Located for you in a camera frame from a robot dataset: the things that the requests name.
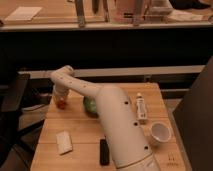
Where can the black remote control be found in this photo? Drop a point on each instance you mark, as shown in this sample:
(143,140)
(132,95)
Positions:
(104,157)

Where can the metal post left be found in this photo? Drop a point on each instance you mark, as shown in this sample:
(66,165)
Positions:
(80,12)

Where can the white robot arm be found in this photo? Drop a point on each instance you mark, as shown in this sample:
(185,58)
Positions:
(126,140)

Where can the black chair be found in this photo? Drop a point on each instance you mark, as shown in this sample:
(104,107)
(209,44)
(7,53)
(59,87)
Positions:
(10,111)

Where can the green ceramic bowl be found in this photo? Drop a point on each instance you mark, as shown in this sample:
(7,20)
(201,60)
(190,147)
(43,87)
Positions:
(90,106)

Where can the white paper cup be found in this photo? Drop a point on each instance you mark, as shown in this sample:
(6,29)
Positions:
(159,133)

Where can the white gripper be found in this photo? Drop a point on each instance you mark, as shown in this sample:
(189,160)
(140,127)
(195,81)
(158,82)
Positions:
(60,92)

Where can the metal post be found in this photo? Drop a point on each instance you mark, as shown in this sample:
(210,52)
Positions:
(80,12)
(137,12)

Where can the metal post right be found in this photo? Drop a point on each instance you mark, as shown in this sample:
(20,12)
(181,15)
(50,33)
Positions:
(137,12)

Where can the white paper sheet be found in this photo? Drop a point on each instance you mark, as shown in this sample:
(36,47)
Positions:
(23,14)

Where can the dark panel at right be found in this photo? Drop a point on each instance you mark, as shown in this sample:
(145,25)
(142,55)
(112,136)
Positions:
(194,119)

